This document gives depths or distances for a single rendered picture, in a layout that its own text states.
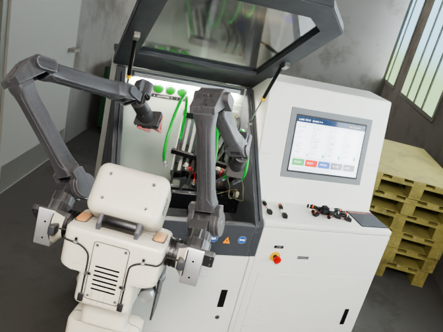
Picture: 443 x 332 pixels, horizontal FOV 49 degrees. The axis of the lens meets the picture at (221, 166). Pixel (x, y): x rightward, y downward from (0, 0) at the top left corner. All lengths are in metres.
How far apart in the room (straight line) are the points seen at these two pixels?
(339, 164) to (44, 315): 1.82
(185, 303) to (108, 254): 1.05
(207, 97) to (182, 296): 1.17
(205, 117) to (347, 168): 1.36
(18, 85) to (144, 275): 0.64
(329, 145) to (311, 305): 0.83
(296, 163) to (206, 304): 0.82
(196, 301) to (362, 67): 6.18
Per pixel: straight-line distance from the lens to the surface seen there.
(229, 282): 2.36
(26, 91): 1.51
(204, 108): 1.38
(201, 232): 1.45
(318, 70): 7.97
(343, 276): 2.61
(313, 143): 2.49
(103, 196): 1.38
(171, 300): 2.34
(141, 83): 1.86
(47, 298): 3.12
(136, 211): 1.35
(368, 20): 7.98
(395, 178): 3.92
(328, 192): 2.59
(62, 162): 1.54
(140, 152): 2.52
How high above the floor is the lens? 1.94
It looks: 21 degrees down
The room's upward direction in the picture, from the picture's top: 14 degrees clockwise
